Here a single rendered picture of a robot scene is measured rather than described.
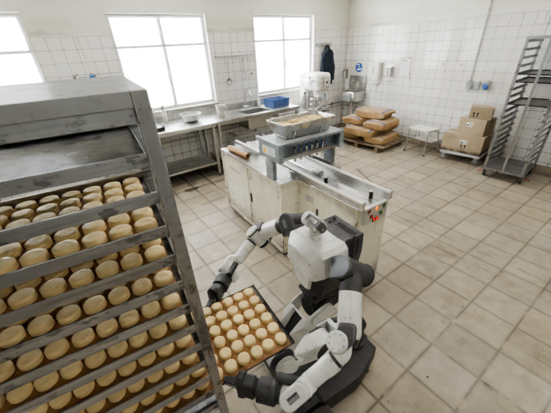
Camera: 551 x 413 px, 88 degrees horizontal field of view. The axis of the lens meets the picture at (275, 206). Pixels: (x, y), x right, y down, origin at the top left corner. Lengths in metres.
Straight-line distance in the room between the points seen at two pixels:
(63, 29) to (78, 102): 4.34
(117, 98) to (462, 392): 2.28
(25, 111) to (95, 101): 0.10
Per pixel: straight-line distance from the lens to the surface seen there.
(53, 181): 0.67
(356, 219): 2.12
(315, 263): 1.24
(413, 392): 2.23
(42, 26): 4.93
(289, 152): 2.49
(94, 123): 0.64
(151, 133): 0.62
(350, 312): 1.15
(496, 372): 2.52
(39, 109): 0.61
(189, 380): 1.22
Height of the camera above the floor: 1.88
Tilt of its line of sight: 30 degrees down
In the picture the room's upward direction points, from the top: 3 degrees counter-clockwise
